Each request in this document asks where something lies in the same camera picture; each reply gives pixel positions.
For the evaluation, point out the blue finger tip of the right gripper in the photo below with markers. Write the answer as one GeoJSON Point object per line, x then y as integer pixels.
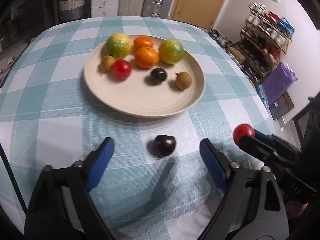
{"type": "Point", "coordinates": [263, 138]}

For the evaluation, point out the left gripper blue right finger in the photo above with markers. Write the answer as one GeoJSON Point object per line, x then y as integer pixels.
{"type": "Point", "coordinates": [216, 163]}

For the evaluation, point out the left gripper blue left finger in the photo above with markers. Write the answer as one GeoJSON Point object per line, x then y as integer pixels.
{"type": "Point", "coordinates": [97, 162]}

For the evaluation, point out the red cherry tomato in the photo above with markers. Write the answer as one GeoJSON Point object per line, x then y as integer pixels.
{"type": "Point", "coordinates": [242, 130]}
{"type": "Point", "coordinates": [122, 69]}

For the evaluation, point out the dark purple plum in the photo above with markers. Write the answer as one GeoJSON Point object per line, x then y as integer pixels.
{"type": "Point", "coordinates": [158, 75]}
{"type": "Point", "coordinates": [164, 145]}

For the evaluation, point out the small tan longan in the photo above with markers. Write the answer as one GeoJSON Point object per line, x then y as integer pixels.
{"type": "Point", "coordinates": [106, 63]}

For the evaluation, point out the orange mandarin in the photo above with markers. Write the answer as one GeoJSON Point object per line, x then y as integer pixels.
{"type": "Point", "coordinates": [141, 42]}
{"type": "Point", "coordinates": [146, 57]}

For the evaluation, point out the person right hand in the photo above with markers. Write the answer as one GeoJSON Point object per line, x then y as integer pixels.
{"type": "Point", "coordinates": [293, 210]}

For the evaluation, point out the purple plastic bag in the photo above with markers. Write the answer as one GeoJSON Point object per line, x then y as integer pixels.
{"type": "Point", "coordinates": [278, 82]}

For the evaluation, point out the teal checked tablecloth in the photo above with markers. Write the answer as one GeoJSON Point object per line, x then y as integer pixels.
{"type": "Point", "coordinates": [49, 117]}

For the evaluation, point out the cream round plate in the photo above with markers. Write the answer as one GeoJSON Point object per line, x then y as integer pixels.
{"type": "Point", "coordinates": [138, 95]}

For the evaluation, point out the wooden shoe rack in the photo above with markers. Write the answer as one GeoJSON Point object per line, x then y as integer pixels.
{"type": "Point", "coordinates": [264, 41]}

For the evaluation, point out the woven laundry basket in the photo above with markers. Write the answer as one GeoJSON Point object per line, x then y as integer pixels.
{"type": "Point", "coordinates": [71, 10]}

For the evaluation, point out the wooden yellow door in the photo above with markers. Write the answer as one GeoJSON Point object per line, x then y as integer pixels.
{"type": "Point", "coordinates": [201, 13]}

